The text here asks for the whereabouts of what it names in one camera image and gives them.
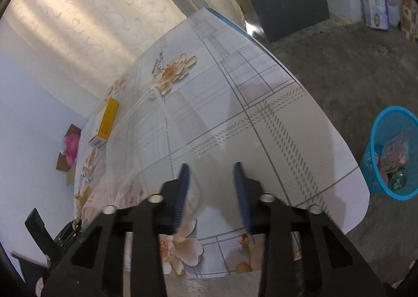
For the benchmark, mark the floral tablecloth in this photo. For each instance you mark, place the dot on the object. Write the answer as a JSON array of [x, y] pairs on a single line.
[[233, 102]]

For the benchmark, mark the white yellow medicine box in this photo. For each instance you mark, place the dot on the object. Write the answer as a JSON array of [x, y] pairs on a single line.
[[103, 123]]

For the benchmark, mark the patterned wrapping paper roll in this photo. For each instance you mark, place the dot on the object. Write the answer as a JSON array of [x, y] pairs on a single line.
[[408, 21]]

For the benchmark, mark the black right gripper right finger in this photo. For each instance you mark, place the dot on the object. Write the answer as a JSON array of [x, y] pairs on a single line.
[[304, 252]]

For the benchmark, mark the grey cabinet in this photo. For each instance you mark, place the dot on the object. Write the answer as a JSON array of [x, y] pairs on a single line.
[[275, 19]]

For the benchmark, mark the left cream curtain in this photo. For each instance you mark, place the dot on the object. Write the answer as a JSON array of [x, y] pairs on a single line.
[[92, 41]]

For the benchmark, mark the clear zip bag red stripe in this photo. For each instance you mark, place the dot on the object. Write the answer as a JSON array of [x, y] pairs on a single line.
[[395, 153]]

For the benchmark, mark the clear plastic food container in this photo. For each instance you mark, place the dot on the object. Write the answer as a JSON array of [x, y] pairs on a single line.
[[144, 150]]

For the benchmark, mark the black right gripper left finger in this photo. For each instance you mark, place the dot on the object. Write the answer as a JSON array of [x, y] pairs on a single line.
[[94, 264]]

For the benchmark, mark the blue mesh trash bin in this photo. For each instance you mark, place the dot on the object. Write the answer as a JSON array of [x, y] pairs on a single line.
[[389, 123]]

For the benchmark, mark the cardboard box pink contents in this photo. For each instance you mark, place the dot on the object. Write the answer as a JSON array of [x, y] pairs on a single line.
[[67, 158]]

